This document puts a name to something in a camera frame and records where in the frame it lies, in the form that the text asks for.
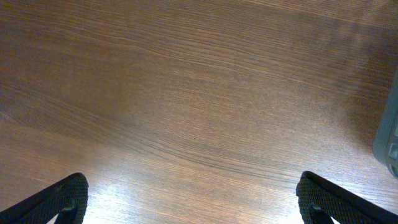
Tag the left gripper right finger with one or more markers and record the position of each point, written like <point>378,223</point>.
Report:
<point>321,201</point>

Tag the grey plastic basket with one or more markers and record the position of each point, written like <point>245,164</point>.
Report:
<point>385,142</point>

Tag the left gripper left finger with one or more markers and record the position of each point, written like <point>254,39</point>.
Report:
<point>66,200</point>

